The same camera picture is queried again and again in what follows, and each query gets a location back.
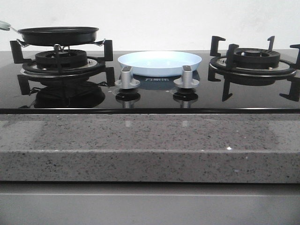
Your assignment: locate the light blue plate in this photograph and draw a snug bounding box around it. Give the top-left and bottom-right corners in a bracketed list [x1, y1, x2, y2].
[118, 51, 202, 77]

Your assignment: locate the black frying pan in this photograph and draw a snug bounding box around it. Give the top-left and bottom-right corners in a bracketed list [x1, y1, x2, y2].
[17, 27, 99, 46]

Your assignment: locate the left silver stove knob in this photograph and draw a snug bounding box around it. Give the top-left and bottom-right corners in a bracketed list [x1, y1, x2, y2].
[115, 66, 140, 90]

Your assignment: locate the silver stove knob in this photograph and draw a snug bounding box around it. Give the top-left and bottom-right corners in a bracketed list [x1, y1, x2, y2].
[173, 65, 200, 89]
[115, 66, 140, 90]

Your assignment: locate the right silver stove knob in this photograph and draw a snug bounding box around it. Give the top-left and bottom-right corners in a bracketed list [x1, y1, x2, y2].
[173, 65, 200, 89]

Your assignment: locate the right black burner grate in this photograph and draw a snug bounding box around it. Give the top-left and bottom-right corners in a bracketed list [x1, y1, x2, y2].
[208, 36, 300, 101]

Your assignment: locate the black burner grate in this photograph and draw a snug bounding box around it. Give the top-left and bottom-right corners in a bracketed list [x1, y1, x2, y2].
[208, 36, 300, 101]
[10, 39, 115, 95]

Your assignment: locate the left black burner grate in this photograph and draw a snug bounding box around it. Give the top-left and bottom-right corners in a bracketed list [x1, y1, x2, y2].
[10, 39, 115, 95]

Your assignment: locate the black glass gas cooktop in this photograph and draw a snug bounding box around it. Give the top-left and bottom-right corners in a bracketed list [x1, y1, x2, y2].
[0, 51, 300, 114]

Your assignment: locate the wire pan support ring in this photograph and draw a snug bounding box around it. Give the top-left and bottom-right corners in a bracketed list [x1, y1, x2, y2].
[15, 37, 106, 53]

